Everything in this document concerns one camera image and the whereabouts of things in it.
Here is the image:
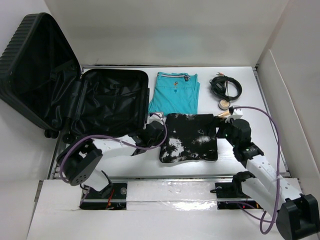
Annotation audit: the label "black hard-shell suitcase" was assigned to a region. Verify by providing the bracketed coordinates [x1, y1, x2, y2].
[0, 12, 150, 138]

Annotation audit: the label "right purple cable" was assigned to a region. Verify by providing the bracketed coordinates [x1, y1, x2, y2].
[234, 105, 283, 235]

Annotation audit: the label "turquoise shorts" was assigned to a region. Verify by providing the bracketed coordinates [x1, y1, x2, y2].
[148, 72, 200, 116]

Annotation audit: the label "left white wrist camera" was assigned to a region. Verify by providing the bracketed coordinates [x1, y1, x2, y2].
[149, 112, 165, 124]

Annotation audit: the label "purple cable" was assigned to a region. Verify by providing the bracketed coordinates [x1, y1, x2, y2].
[234, 105, 283, 235]
[59, 112, 168, 209]

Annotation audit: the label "black white tie-dye shirt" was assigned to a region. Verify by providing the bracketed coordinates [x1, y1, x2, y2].
[159, 113, 218, 164]

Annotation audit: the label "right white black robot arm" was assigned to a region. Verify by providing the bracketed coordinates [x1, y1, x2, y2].
[217, 119, 320, 240]

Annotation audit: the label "round beige powder compact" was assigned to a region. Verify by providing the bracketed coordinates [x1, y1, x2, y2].
[218, 99, 231, 110]

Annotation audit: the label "gold makeup brush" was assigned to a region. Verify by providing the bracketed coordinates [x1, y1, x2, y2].
[217, 111, 230, 118]

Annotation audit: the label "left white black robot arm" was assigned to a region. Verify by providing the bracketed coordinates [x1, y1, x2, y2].
[57, 119, 168, 199]

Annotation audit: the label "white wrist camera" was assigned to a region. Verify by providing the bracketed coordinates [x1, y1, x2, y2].
[149, 112, 165, 124]
[225, 106, 243, 123]

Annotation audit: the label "black wired headphones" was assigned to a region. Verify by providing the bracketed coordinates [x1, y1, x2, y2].
[209, 72, 243, 102]

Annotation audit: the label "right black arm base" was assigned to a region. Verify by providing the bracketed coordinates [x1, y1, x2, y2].
[210, 182, 262, 210]

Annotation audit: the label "silver aluminium rail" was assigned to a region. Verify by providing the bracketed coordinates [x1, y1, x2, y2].
[47, 171, 292, 180]

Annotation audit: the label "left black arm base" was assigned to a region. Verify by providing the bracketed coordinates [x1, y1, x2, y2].
[79, 182, 128, 211]

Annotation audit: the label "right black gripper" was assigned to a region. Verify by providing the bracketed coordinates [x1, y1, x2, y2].
[203, 116, 238, 148]

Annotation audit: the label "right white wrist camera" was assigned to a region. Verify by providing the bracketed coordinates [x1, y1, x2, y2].
[225, 106, 243, 123]

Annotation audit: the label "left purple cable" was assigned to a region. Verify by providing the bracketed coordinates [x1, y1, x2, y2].
[59, 112, 168, 209]

